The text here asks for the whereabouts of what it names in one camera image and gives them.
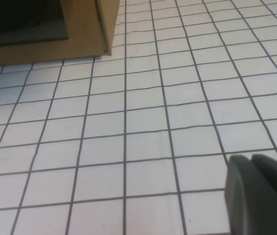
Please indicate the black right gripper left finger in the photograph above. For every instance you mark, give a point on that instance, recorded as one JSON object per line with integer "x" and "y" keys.
{"x": 245, "y": 200}

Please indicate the brown windowed shoe box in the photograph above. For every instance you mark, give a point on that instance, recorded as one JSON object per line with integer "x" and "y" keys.
{"x": 84, "y": 27}

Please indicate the white grid-pattern tablecloth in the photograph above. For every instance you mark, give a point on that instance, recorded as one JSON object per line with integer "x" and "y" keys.
{"x": 138, "y": 137}

